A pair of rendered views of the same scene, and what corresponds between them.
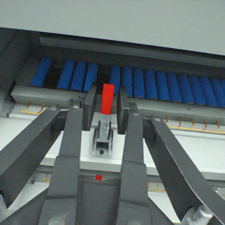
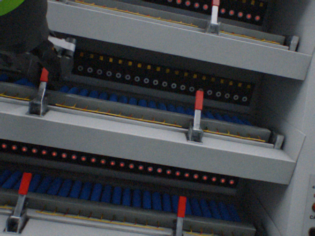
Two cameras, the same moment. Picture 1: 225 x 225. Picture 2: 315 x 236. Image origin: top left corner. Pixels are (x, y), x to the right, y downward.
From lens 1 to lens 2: 0.44 m
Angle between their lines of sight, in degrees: 40
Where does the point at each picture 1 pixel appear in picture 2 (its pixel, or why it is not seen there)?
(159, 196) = (102, 229)
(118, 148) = (50, 115)
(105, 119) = (42, 85)
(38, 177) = not seen: outside the picture
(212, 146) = (135, 127)
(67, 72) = (20, 81)
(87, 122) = (28, 68)
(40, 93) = not seen: outside the picture
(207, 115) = (131, 106)
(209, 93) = (141, 104)
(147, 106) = (81, 97)
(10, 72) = not seen: outside the picture
